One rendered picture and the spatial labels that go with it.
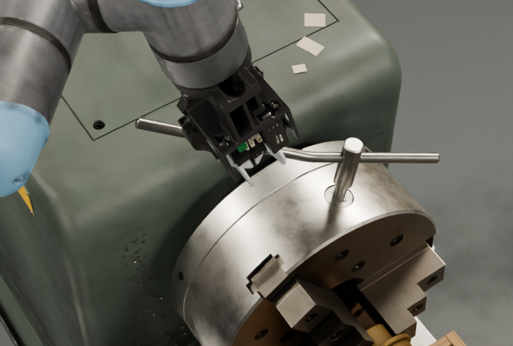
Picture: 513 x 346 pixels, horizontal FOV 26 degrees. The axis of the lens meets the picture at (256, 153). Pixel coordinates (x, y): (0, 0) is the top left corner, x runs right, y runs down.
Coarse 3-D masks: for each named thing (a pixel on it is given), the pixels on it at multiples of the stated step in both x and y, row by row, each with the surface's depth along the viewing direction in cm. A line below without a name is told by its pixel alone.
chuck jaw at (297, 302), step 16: (272, 272) 122; (256, 288) 122; (272, 288) 121; (288, 288) 122; (304, 288) 122; (320, 288) 127; (288, 304) 122; (304, 304) 121; (320, 304) 121; (336, 304) 127; (288, 320) 121; (304, 320) 121; (320, 320) 124; (336, 320) 123; (352, 320) 127; (320, 336) 124; (336, 336) 125; (352, 336) 125; (368, 336) 127
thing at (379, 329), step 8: (368, 328) 129; (376, 328) 129; (384, 328) 130; (376, 336) 128; (384, 336) 128; (400, 336) 127; (408, 336) 129; (376, 344) 127; (384, 344) 126; (392, 344) 126; (400, 344) 127; (408, 344) 128
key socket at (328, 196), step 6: (324, 192) 125; (330, 192) 125; (348, 192) 126; (324, 198) 125; (330, 198) 125; (348, 198) 125; (330, 204) 124; (336, 204) 124; (342, 204) 124; (348, 204) 124
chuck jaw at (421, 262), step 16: (432, 240) 137; (416, 256) 135; (432, 256) 135; (384, 272) 134; (400, 272) 134; (416, 272) 134; (432, 272) 133; (352, 288) 137; (368, 288) 133; (384, 288) 133; (400, 288) 132; (416, 288) 132; (368, 304) 133; (384, 304) 131; (400, 304) 131; (416, 304) 132; (384, 320) 130; (400, 320) 130
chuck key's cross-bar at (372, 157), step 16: (144, 128) 112; (160, 128) 113; (176, 128) 113; (304, 160) 119; (320, 160) 119; (336, 160) 119; (368, 160) 120; (384, 160) 120; (400, 160) 121; (416, 160) 121; (432, 160) 121
